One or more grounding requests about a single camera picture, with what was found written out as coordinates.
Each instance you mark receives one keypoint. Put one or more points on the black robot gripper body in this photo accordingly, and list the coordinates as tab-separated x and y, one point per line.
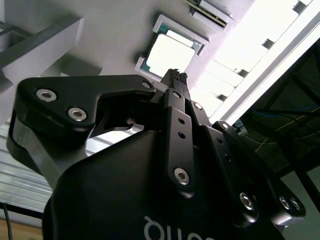
112	195

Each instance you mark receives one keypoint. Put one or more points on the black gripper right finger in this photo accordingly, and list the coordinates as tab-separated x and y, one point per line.
235	180

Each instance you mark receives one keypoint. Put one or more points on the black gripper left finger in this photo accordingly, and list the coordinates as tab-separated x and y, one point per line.
62	100

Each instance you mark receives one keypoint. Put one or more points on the silver green CPU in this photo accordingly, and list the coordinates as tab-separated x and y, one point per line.
170	52

